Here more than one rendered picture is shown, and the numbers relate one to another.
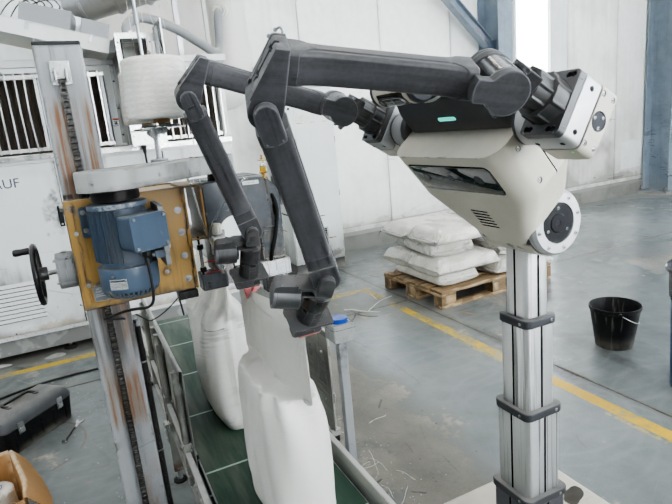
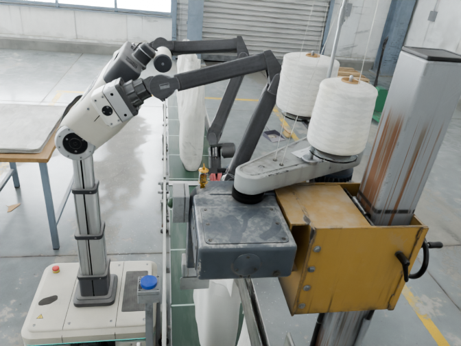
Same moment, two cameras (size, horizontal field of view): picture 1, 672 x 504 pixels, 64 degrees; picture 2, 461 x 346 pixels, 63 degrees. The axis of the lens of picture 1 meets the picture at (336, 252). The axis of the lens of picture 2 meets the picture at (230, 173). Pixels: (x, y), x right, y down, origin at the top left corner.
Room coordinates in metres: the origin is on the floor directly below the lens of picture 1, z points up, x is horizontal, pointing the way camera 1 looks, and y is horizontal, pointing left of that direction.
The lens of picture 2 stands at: (2.62, 0.49, 1.89)
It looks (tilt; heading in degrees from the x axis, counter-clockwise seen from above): 29 degrees down; 193
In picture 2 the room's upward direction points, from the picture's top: 6 degrees clockwise
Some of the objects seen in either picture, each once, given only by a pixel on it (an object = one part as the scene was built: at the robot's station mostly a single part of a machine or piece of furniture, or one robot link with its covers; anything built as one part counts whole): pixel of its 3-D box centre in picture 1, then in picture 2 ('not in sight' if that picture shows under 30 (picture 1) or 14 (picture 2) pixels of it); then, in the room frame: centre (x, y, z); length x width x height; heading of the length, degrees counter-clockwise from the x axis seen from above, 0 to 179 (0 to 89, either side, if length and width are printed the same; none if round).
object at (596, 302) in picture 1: (614, 324); not in sight; (3.09, -1.66, 0.13); 0.30 x 0.30 x 0.26
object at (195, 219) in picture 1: (189, 209); (283, 224); (1.71, 0.45, 1.26); 0.22 x 0.05 x 0.16; 25
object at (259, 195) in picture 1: (232, 213); (234, 246); (1.81, 0.34, 1.21); 0.30 x 0.25 x 0.30; 25
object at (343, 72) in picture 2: not in sight; (327, 75); (-4.28, 0.42, 0.36); 1.20 x 0.82 x 0.14; 111
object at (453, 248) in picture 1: (433, 241); not in sight; (4.46, -0.83, 0.44); 0.66 x 0.42 x 0.14; 19
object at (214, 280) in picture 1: (213, 278); not in sight; (1.65, 0.39, 1.04); 0.08 x 0.06 x 0.05; 115
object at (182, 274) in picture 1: (129, 241); (341, 244); (1.64, 0.63, 1.18); 0.34 x 0.25 x 0.31; 115
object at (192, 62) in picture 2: not in sight; (189, 92); (-0.83, -0.82, 0.74); 0.47 x 0.22 x 0.72; 26
